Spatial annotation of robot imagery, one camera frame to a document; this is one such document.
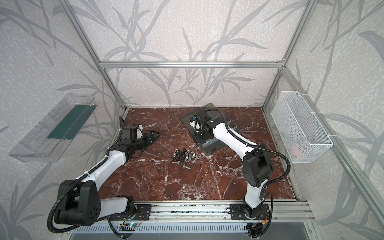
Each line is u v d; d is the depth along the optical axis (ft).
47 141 2.10
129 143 2.19
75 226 1.42
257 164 1.52
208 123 2.02
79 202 1.34
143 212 2.39
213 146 3.25
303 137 2.01
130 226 2.36
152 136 2.58
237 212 2.40
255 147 1.56
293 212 2.48
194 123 2.54
